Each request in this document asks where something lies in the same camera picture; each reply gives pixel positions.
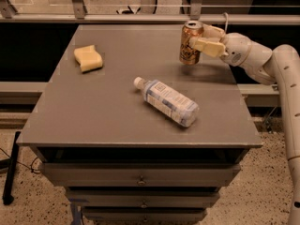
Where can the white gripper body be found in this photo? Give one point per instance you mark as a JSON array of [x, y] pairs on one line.
[[234, 50]]

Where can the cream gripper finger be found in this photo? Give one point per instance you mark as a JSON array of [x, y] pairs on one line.
[[210, 31], [209, 46]]

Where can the orange soda can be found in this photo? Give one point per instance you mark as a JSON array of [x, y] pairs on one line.
[[190, 30]]

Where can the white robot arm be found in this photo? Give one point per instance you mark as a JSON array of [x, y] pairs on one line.
[[277, 76]]

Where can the clear plastic water bottle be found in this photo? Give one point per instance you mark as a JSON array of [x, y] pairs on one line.
[[175, 105]]

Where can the yellow sponge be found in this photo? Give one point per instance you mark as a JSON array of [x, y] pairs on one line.
[[88, 58]]

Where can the grey drawer cabinet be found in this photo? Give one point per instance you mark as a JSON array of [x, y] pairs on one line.
[[99, 117]]

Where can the top grey drawer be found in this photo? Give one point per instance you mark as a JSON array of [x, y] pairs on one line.
[[139, 175]]

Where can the grey drawer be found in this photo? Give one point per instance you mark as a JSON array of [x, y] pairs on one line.
[[139, 175], [144, 215], [143, 198]]

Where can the middle grey drawer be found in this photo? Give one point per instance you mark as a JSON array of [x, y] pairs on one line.
[[143, 198]]

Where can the bottom grey drawer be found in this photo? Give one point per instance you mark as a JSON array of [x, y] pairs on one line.
[[144, 215]]

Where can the black floor stand leg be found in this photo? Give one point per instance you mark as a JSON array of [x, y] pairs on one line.
[[10, 163]]

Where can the metal railing frame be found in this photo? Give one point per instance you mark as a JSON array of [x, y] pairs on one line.
[[242, 12]]

